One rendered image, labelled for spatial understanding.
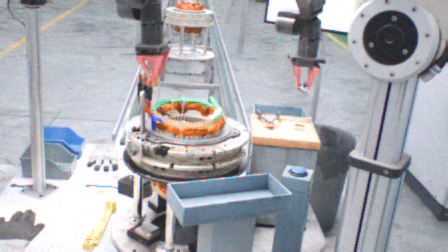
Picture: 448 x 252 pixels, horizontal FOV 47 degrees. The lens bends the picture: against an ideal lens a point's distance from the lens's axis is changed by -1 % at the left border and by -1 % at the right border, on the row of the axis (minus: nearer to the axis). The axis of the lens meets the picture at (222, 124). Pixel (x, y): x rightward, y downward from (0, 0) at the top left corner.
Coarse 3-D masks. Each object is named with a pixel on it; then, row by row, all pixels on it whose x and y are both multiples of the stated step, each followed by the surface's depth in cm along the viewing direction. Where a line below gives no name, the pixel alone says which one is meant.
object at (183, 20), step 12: (168, 12) 346; (180, 12) 336; (180, 24) 337; (192, 24) 339; (204, 24) 343; (180, 36) 342; (192, 36) 367; (204, 36) 351; (180, 48) 345; (192, 48) 369; (204, 48) 354; (192, 60) 342
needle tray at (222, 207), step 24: (168, 192) 111; (192, 192) 114; (216, 192) 116; (240, 192) 119; (264, 192) 120; (288, 192) 112; (192, 216) 103; (216, 216) 106; (240, 216) 108; (216, 240) 109; (240, 240) 112
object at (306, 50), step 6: (300, 42) 144; (306, 42) 143; (312, 42) 143; (318, 42) 144; (300, 48) 144; (306, 48) 143; (312, 48) 143; (288, 54) 148; (294, 54) 147; (300, 54) 144; (306, 54) 144; (312, 54) 144; (294, 60) 144; (312, 60) 144; (318, 60) 144; (324, 60) 144
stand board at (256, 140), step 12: (252, 120) 155; (264, 120) 155; (276, 120) 157; (252, 132) 145; (264, 132) 146; (276, 132) 147; (288, 132) 147; (300, 132) 148; (312, 132) 149; (264, 144) 143; (276, 144) 143; (288, 144) 143; (300, 144) 143; (312, 144) 142
